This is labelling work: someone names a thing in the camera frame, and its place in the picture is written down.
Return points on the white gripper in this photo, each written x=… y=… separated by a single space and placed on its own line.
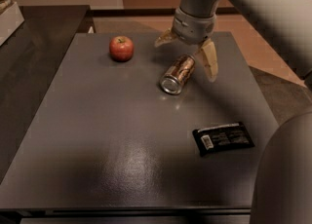
x=192 y=28

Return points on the orange soda can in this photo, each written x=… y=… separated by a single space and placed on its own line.
x=175 y=78

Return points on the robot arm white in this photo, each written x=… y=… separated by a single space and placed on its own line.
x=283 y=186

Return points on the red apple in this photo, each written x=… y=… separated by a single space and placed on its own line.
x=121 y=48

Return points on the black snack packet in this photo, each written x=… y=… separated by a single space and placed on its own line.
x=222 y=138

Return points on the dark side counter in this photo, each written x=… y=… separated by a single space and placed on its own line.
x=29 y=61

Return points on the white box on counter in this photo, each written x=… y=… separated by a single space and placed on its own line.
x=11 y=19

